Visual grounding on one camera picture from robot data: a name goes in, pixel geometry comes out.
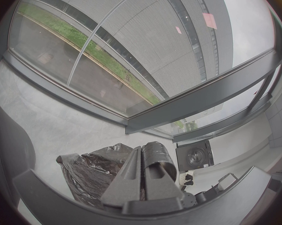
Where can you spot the dark grey washing machine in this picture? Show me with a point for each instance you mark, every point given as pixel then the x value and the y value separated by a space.
pixel 194 156

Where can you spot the white perforated basket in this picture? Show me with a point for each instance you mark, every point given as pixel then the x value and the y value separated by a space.
pixel 184 179

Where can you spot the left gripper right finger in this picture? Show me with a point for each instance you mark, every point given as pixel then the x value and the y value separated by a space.
pixel 170 192

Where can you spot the window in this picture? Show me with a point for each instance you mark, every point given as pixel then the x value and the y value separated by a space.
pixel 143 55

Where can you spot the black plastic bag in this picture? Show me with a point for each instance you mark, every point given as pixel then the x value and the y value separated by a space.
pixel 91 172

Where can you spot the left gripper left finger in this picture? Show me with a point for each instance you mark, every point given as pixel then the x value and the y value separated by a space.
pixel 124 184

